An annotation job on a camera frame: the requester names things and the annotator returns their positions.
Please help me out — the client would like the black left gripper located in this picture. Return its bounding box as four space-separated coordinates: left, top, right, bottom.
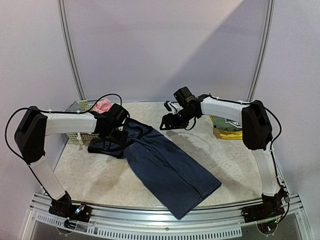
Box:
102 126 128 146

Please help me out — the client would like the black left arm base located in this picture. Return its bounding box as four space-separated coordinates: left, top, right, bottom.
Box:
48 191 93 223

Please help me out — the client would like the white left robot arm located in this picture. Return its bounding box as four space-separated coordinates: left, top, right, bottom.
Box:
14 103 130 217

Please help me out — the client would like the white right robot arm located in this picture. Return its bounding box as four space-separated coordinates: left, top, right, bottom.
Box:
160 94 286 198

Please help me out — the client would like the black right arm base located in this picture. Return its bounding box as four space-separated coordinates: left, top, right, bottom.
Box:
241 187 290 224

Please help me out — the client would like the beige perforated laundry basket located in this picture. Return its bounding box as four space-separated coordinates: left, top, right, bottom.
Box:
66 100 99 145

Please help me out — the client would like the pink garment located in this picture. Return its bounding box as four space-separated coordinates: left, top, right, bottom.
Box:
92 98 112 114

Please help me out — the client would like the grey garment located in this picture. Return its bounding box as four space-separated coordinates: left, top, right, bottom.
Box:
65 100 83 112

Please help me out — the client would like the green printed folded t-shirt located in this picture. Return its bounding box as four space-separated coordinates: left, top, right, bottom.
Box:
210 116 242 132

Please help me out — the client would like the yellow folded t-shirt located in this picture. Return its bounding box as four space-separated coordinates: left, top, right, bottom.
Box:
213 127 243 140

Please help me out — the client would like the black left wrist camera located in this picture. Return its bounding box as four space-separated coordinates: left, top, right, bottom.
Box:
106 103 130 127

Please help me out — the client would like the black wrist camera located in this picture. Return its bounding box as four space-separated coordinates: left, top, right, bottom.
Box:
173 86 196 108
106 103 130 127

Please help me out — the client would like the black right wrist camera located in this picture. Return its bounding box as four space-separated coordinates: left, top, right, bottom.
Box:
173 86 196 108

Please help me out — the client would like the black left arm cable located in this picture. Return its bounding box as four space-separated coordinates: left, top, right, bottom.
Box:
4 93 123 196

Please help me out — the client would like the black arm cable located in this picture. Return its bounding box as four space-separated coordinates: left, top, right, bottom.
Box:
4 93 123 196
184 93 291 201

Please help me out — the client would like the aluminium front rail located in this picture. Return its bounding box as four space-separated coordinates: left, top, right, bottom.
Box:
21 194 313 240

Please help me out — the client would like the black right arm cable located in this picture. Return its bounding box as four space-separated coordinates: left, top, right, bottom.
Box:
184 93 291 201

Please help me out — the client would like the left aluminium frame post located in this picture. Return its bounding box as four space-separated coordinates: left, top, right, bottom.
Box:
57 0 86 100

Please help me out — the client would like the aluminium frame post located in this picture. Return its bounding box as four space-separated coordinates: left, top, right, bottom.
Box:
57 0 86 100
247 0 275 102

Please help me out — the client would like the right aluminium frame post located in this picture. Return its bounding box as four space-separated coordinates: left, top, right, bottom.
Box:
247 0 275 102

